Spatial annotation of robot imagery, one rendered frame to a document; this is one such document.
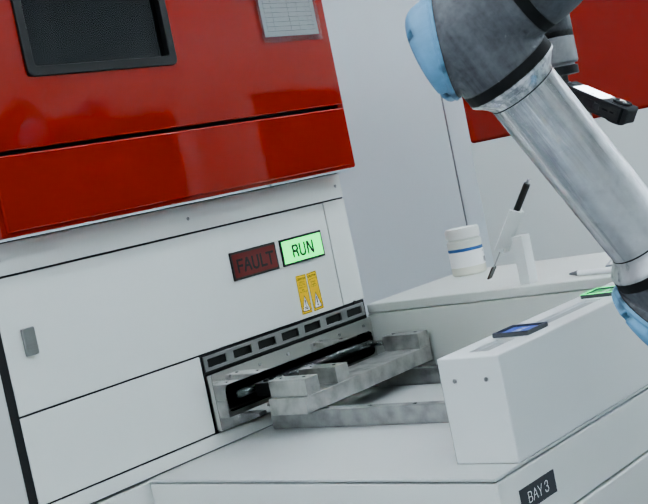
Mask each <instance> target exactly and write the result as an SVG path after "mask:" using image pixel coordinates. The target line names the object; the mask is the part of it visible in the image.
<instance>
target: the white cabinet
mask: <svg viewBox="0 0 648 504"><path fill-rule="evenodd" d="M151 489H152V494H153V498H154V503H155V504H648V388H646V389H645V390H643V391H641V392H640V393H638V394H636V395H635V396H633V397H632V398H630V399H628V400H627V401H625V402H624V403H622V404H620V405H619V406H617V407H616V408H614V409H612V410H611V411H609V412H607V413H606V414H604V415H603V416H601V417H599V418H598V419H596V420H595V421H593V422H591V423H590V424H588V425H587V426H585V427H583V428H582V429H580V430H578V431H577V432H575V433H574V434H572V435H570V436H569V437H567V438H566V439H564V440H562V441H561V442H559V443H558V444H556V445H554V446H553V447H551V448H549V449H548V450H546V451H545V452H543V453H541V454H540V455H538V456H537V457H535V458H533V459H532V460H530V461H529V462H527V463H525V464H524V465H522V466H521V467H519V468H517V469H516V470H514V471H512V472H511V473H509V474H508V475H506V476H504V477H503V478H501V479H500V480H498V481H496V482H153V483H151Z"/></svg>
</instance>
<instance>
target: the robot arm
mask: <svg viewBox="0 0 648 504"><path fill-rule="evenodd" d="M582 1H583V0H420V1H419V2H418V3H416V4H415V5H414V6H413V7H412V8H411V9H410V10H409V11H408V13H407V15H406V18H405V31H406V36H407V39H408V42H409V45H410V47H411V50H412V52H413V54H414V56H415V59H416V61H417V62H418V64H419V66H420V68H421V70H422V71H423V73H424V75H425V76H426V78H427V79H428V81H429V82H430V84H431V85H432V87H433V88H434V89H435V90H436V92H437V93H438V94H440V95H441V96H442V98H443V99H445V100H446V101H449V102H453V101H455V100H456V101H458V100H459V99H460V98H461V96H462V97H463V98H464V99H465V100H466V102H467V103H468V104H469V105H470V107H471V108H472V109H473V110H484V111H490V112H492V113H493V114H494V115H495V117H496V118H497V119H498V120H499V121H500V123H501V124H502V125H503V126H504V128H505V129H506V130H507V131H508V133H509V134H510V135H511V136H512V138H513V139H514V140H515V141H516V142H517V144H518V145H519V146H520V147H521V149H522V150H523V151H524V152H525V154H526V155H527V156H528V157H529V158H530V160H531V161H532V162H533V163H534V165H535V166H536V167H537V168H538V170H539V171H540V172H541V173H542V175H543V176H544V177H545V178H546V179H547V181H548V182H549V183H550V184H551V186H552V187H553V188H554V189H555V191H556V192H557V193H558V194H559V195H560V197H561V198H562V199H563V200H564V202H565V203H566V204H567V205H568V207H569V208H570V209H571V210H572V212H573V213H574V214H575V215H576V216H577V218H578V219H579V220H580V221H581V223H582V224H583V225H584V226H585V228H586V229H587V230H588V231H589V232H590V234H591V235H592V236H593V237H594V239H595V240H596V241H597V242H598V244H599V245H600V246H601V247H602V249H603V250H604V251H605V252H606V253H607V255H608V256H609V257H610V258H611V260H612V262H613V264H612V269H611V279H612V281H613V283H614V284H615V287H614V288H613V290H612V300H613V303H614V305H615V307H616V309H617V311H618V312H619V314H620V315H621V316H622V317H623V318H624V319H625V320H626V324H627V325H628V326H629V328H630V329H631V330H632V331H633V332H634V333H635V334H636V335H637V336H638V337H639V338H640V339H641V340H642V341H643V342H644V343H645V344H646V345H647V346H648V187H647V186H646V185H645V183H644V182H643V181H642V180H641V178H640V177H639V176H638V175H637V173H636V172H635V171H634V169H633V168H632V167H631V166H630V164H629V163H628V162H627V161H626V159H625V158H624V157H623V155H622V154H621V153H620V152H619V150H618V149H617V148H616V147H615V145H614V144H613V143H612V142H611V140H610V139H609V138H608V136H607V135H606V134H605V133H604V131H603V130H602V129H601V128H600V126H599V125H598V124H597V122H596V121H595V120H594V119H593V116H592V113H593V114H595V115H598V116H600V117H602V118H605V119H606V120H607V121H609V122H611V123H613V124H616V125H624V124H627V123H633V122H634V120H635V117H636V114H637V111H638V107H637V106H635V105H633V104H632V103H631V102H629V101H627V100H624V99H621V98H616V97H613V96H611V95H608V94H606V93H604V92H601V91H599V90H596V89H594V88H592V87H589V86H587V85H584V84H582V83H579V82H577V81H573V82H569V80H568V75H571V74H575V73H578V72H579V67H578V64H575V62H576V61H578V54H577V49H576V44H575V39H574V35H573V29H572V24H571V19H570V13H571V12H572V11H573V10H574V9H575V8H576V7H577V6H578V5H579V4H580V3H581V2H582Z"/></svg>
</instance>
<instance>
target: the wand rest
mask: <svg viewBox="0 0 648 504"><path fill-rule="evenodd" d="M523 214H524V211H523V210H522V208H521V210H520V211H515V210H511V209H509V211H508V214H507V217H506V219H505V222H504V225H503V227H502V230H501V233H500V235H499V238H498V240H497V243H496V246H495V248H494V250H495V251H499V252H501V253H507V252H509V251H511V248H512V246H511V245H512V244H513V250H514V255H515V260H516V265H517V270H518V275H519V280H520V285H523V284H530V283H533V282H535V281H538V277H537V272H536V267H535V262H534V257H533V252H532V246H531V241H530V236H529V233H528V234H521V235H517V236H515V235H516V232H517V229H518V227H519V224H520V222H521V219H522V216H523Z"/></svg>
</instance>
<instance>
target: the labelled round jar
mask: <svg viewBox="0 0 648 504"><path fill-rule="evenodd" d="M444 234H445V239H446V240H447V241H448V242H447V249H448V254H449V259H450V264H451V269H452V274H453V276H454V277H461V276H468V275H473V274H477V273H481V272H484V271H486V269H487V267H486V261H485V256H484V251H483V246H482V242H481V237H480V236H478V235H479V234H480V232H479V227H478V225H477V224H474V225H467V226H461V227H457V228H452V229H448V230H445V232H444Z"/></svg>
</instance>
